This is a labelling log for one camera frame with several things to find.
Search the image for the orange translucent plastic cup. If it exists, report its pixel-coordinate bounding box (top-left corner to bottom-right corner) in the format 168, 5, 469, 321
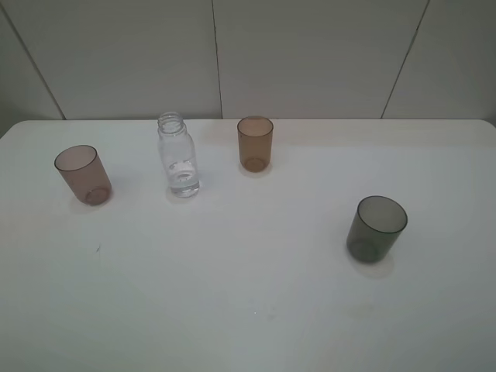
237, 116, 274, 173

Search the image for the grey translucent plastic cup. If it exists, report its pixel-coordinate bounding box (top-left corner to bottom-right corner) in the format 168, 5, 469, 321
346, 195, 408, 264

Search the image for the pink translucent plastic cup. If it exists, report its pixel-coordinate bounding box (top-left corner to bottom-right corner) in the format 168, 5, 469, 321
54, 145, 112, 206

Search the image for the clear plastic water bottle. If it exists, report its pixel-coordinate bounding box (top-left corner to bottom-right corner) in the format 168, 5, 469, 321
157, 112, 200, 198

